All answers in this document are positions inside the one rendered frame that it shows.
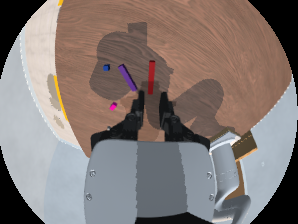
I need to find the red rod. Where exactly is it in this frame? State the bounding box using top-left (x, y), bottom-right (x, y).
top-left (148, 60), bottom-right (155, 95)

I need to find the purple rod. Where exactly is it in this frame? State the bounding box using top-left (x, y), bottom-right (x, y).
top-left (118, 64), bottom-right (137, 92)

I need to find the magenta block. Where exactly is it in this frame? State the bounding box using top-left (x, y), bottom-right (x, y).
top-left (110, 102), bottom-right (117, 111)

